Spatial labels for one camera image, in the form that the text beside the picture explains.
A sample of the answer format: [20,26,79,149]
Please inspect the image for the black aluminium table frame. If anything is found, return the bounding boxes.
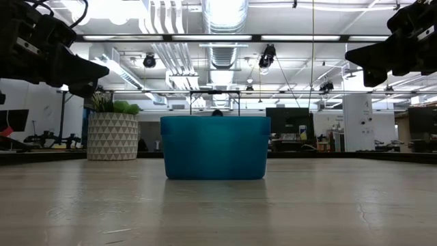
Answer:
[0,150,437,165]

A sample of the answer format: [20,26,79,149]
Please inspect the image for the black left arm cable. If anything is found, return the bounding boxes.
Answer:
[33,0,89,29]

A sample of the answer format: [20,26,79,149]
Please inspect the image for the silver ventilation duct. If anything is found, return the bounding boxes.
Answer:
[201,0,249,70]

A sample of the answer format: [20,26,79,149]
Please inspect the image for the black overhead light bar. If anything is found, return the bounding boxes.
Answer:
[74,33,391,43]

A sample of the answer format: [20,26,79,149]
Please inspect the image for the blue plastic basket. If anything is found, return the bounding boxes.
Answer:
[160,115,272,180]

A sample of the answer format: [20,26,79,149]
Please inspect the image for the black monitor with tilted screen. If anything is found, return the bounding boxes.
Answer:
[0,109,30,133]

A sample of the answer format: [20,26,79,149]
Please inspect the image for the wide black monitor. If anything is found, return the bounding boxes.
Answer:
[266,107,315,136]

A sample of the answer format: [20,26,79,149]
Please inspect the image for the white triangle-patterned plant pot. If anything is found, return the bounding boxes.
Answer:
[87,112,140,161]

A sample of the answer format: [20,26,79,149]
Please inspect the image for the white square pillar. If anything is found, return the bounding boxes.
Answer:
[342,73,376,152]

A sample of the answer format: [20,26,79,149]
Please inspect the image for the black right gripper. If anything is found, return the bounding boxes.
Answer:
[345,0,437,88]

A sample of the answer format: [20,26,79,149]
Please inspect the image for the green succulent plant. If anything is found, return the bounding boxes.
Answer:
[90,92,141,115]

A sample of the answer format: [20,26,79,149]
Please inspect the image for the black monitor beside wooden panel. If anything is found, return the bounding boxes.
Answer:
[408,106,437,135]

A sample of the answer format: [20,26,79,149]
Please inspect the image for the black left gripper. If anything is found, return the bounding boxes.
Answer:
[0,0,110,99]

